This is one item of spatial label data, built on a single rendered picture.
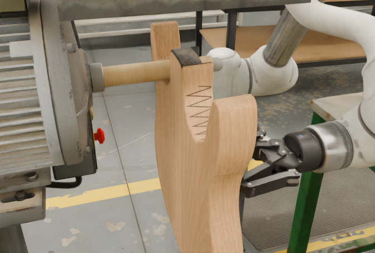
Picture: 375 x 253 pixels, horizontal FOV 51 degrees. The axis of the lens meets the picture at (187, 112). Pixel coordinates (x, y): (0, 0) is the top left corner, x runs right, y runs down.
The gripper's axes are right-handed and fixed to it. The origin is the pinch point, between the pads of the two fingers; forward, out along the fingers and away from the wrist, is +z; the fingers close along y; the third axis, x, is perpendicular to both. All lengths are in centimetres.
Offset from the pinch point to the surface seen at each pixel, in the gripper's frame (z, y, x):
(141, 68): 8.6, 7.9, 16.6
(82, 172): 20.4, 26.0, -17.4
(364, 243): -88, 35, -91
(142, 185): -10, 123, -117
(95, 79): 15.9, 6.7, 16.4
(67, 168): 23.5, 26.1, -15.4
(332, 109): -55, 36, -19
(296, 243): -52, 34, -78
